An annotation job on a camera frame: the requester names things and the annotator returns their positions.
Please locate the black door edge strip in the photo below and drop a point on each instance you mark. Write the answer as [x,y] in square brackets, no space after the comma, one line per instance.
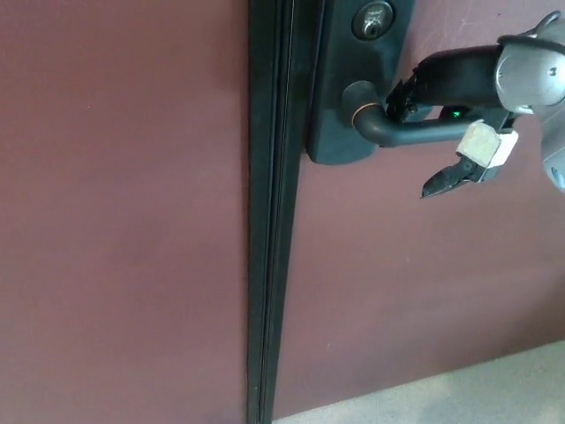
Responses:
[265,176]
[291,176]

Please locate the silver key lock cylinder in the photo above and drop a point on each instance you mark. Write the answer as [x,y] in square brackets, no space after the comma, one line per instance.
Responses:
[372,21]

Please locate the maroon door leaf plain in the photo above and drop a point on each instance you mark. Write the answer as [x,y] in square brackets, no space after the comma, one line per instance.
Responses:
[119,199]

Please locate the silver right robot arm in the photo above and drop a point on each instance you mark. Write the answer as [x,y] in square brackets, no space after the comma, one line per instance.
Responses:
[536,75]

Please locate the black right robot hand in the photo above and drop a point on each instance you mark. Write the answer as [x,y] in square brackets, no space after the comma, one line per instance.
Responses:
[459,79]

